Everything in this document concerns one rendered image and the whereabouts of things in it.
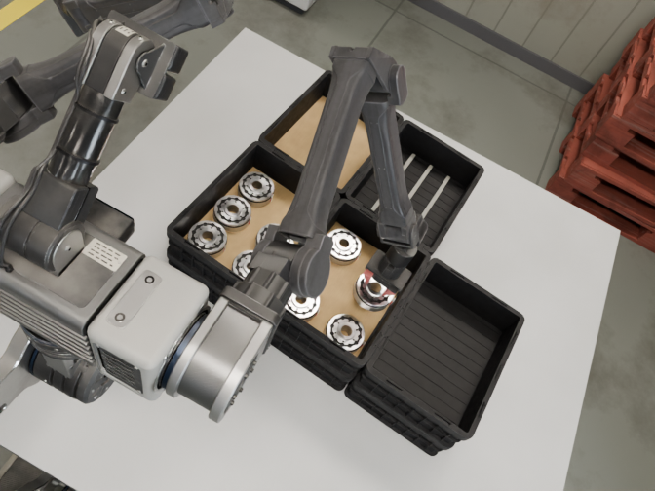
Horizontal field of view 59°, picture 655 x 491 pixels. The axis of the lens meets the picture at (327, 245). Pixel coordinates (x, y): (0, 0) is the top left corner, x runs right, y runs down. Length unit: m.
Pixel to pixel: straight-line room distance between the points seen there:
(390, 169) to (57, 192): 0.65
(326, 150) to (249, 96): 1.23
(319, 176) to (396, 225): 0.39
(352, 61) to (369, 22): 2.80
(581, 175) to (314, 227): 2.46
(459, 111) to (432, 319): 2.00
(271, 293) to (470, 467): 1.03
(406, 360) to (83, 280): 1.00
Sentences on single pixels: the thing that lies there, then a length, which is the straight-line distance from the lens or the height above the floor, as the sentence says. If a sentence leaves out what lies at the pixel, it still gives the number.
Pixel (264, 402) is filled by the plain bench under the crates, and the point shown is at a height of 0.70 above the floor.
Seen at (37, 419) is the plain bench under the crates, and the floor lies 0.70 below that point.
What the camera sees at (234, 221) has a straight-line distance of 1.61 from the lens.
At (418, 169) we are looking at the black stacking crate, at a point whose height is 0.83.
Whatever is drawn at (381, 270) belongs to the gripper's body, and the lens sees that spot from 1.39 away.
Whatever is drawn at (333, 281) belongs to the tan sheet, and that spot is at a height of 0.83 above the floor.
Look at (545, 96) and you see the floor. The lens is 3.91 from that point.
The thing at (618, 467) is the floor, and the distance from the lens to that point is 2.88.
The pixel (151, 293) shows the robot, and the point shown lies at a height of 1.53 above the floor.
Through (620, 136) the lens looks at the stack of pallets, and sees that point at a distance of 3.10.
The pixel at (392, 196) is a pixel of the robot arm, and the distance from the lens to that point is 1.20.
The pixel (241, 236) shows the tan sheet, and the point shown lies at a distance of 1.62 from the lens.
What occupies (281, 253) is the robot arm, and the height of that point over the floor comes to 1.46.
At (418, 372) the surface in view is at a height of 0.83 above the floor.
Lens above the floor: 2.22
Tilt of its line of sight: 57 degrees down
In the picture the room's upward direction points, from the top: 25 degrees clockwise
